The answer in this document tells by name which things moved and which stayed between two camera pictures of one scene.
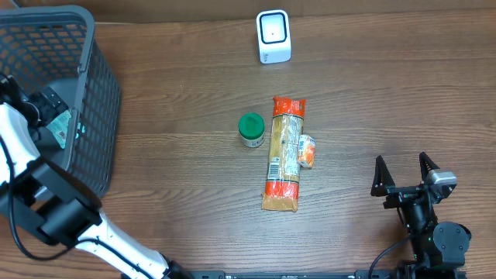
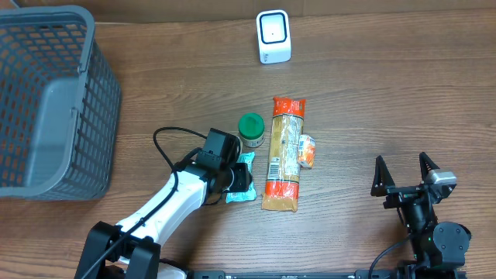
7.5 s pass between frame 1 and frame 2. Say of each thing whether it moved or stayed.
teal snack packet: moved
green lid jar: stayed
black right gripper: stayed
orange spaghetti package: stayed
